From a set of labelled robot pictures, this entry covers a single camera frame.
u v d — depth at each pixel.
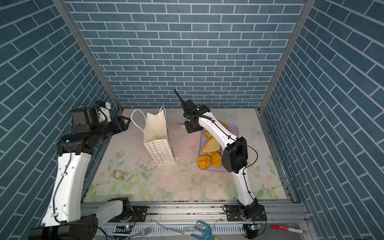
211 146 0.91
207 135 1.02
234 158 0.54
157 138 1.02
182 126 0.97
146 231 0.69
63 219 0.36
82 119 0.47
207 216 0.74
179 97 0.71
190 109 0.69
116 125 0.59
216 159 0.88
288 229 0.69
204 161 0.87
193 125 0.77
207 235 0.67
